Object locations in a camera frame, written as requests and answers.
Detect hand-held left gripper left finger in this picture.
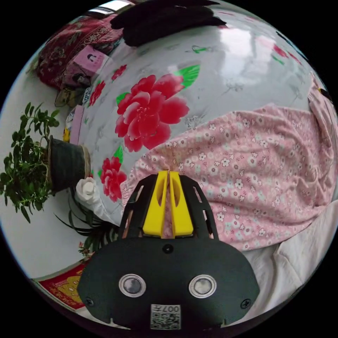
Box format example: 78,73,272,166
142,171,169,238

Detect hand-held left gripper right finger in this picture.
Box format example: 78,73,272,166
169,171,194,237

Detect pink floral pajama pants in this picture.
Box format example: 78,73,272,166
120,74,338,251

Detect black garment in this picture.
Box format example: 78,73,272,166
110,0,228,47

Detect white cloth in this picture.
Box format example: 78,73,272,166
242,199,338,321

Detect potted green plant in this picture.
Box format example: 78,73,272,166
0,102,92,224

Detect long-leaved green plant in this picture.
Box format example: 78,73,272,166
54,194,120,258

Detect dark red patterned quilt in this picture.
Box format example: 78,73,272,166
36,15,125,90

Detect pink carton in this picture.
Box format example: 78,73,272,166
73,45,112,76

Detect bed with flower-print sheet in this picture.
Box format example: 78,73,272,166
64,5,321,225

